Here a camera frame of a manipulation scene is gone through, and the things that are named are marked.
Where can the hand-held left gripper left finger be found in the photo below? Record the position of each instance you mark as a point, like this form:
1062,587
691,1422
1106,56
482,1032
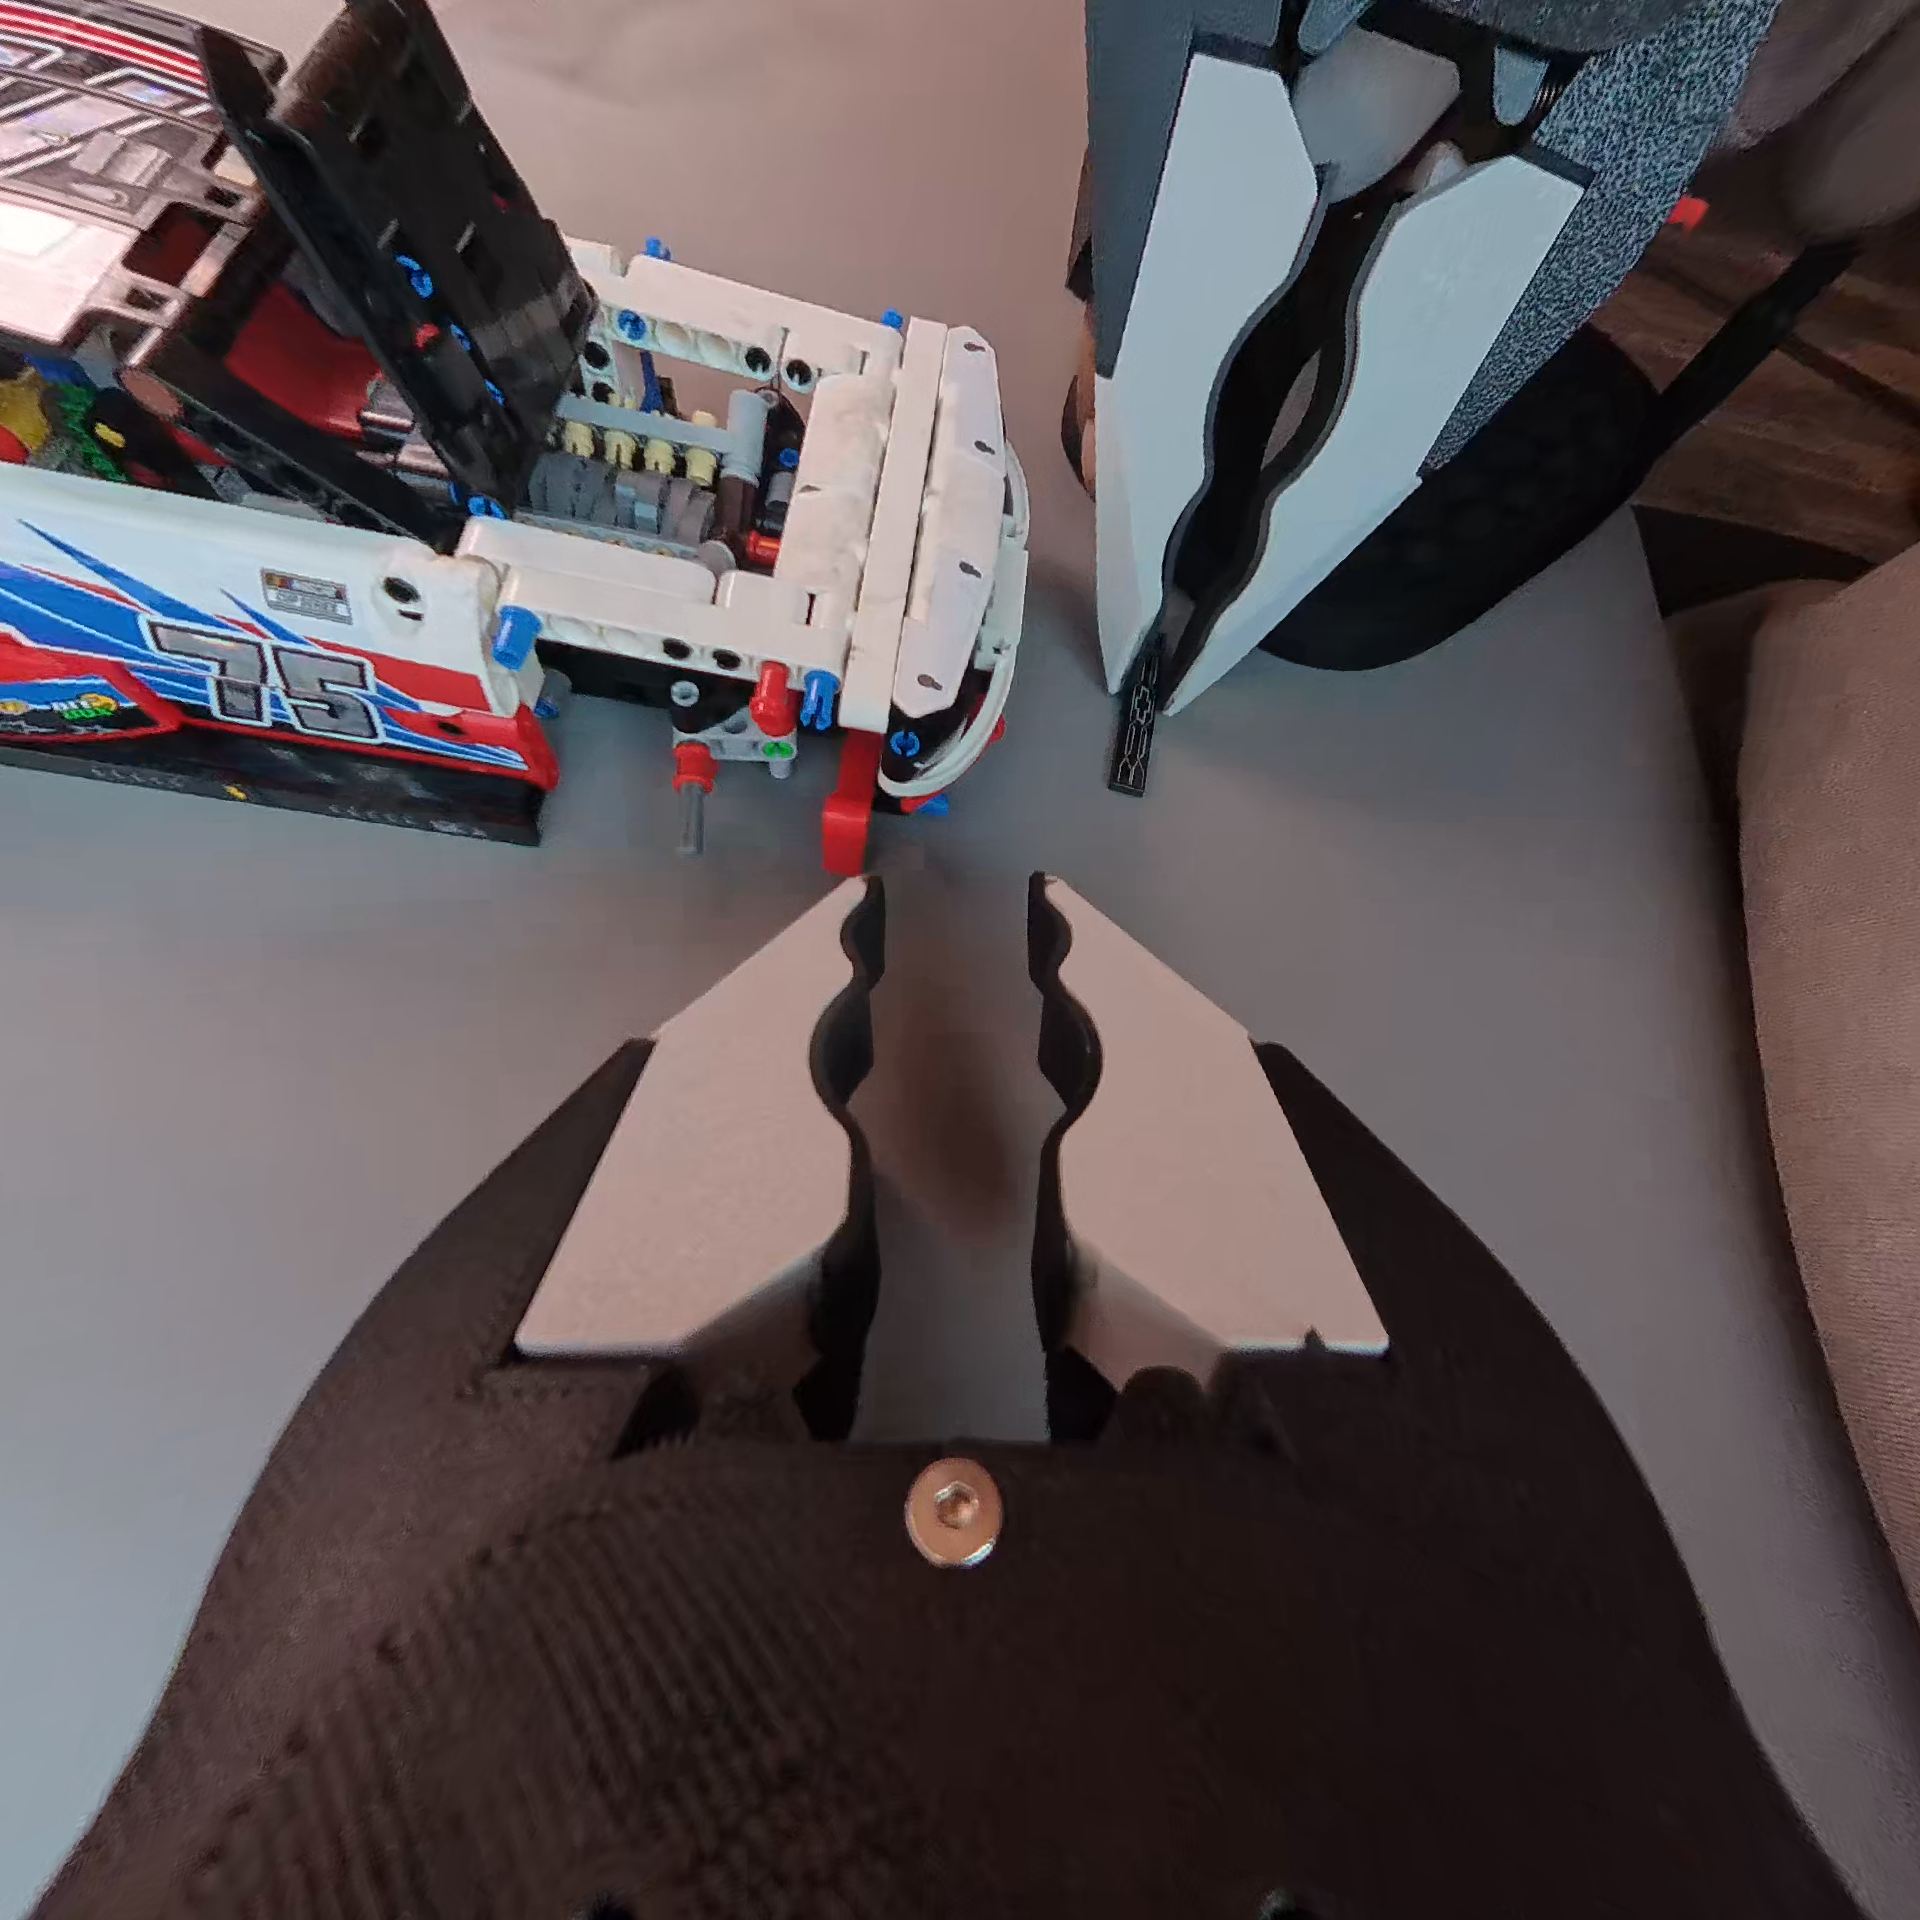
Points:
708,1185

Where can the person's beige sweater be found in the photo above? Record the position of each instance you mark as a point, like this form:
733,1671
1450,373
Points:
1846,973

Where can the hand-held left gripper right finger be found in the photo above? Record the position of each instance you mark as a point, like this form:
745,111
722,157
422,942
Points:
1201,1198

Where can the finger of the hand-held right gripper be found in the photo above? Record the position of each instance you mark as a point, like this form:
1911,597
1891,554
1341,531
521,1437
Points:
1201,300
1456,314

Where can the white red blue brick race car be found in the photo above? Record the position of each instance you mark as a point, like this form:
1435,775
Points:
226,587

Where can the small black brick piece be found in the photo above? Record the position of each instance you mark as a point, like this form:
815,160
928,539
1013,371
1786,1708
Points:
1134,748

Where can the person's right forearm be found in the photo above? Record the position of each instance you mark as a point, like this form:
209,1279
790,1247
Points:
1846,104

